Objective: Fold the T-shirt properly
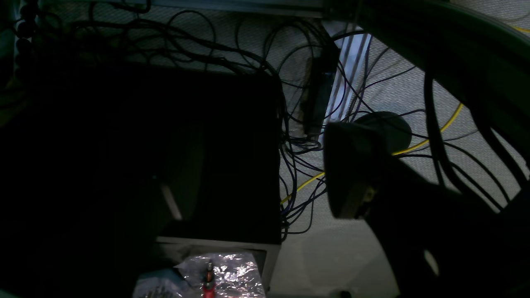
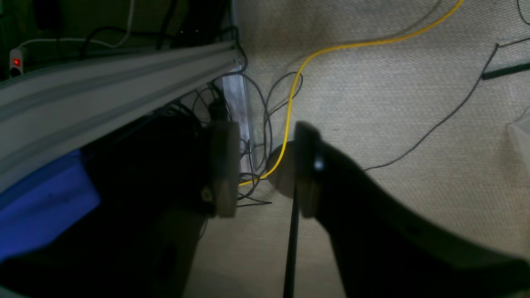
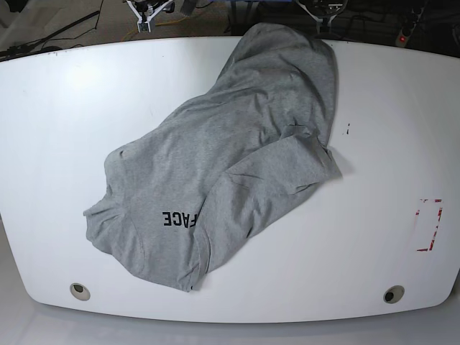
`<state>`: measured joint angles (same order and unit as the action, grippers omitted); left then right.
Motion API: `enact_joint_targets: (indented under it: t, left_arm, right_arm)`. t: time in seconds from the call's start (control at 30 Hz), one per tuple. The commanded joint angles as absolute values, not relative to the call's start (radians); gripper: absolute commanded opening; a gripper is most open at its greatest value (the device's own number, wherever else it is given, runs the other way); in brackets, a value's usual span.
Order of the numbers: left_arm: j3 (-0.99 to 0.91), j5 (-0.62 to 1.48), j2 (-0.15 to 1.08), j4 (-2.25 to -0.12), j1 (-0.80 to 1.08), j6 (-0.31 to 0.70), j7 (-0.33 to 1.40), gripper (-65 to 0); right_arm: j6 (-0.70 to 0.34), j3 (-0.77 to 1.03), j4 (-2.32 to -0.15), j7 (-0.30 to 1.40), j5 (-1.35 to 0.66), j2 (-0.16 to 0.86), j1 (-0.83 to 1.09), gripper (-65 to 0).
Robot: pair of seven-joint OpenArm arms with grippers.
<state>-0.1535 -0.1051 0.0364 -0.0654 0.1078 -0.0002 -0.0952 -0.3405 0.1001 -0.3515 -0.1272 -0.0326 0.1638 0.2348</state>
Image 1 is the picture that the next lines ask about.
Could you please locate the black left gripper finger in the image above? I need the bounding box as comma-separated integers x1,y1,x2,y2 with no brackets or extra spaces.
323,122,530,298

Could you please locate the yellow cable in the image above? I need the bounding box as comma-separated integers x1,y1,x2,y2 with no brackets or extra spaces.
280,103,463,205

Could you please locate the red-handled tool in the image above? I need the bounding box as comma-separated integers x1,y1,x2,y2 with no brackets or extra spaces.
201,260,216,298

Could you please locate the black power strip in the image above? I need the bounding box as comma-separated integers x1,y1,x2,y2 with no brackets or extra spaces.
301,48,340,136

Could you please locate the black computer case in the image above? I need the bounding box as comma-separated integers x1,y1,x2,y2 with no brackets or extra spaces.
19,63,284,245

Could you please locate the crinkled plastic bag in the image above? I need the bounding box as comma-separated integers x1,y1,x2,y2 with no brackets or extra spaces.
131,252,266,298

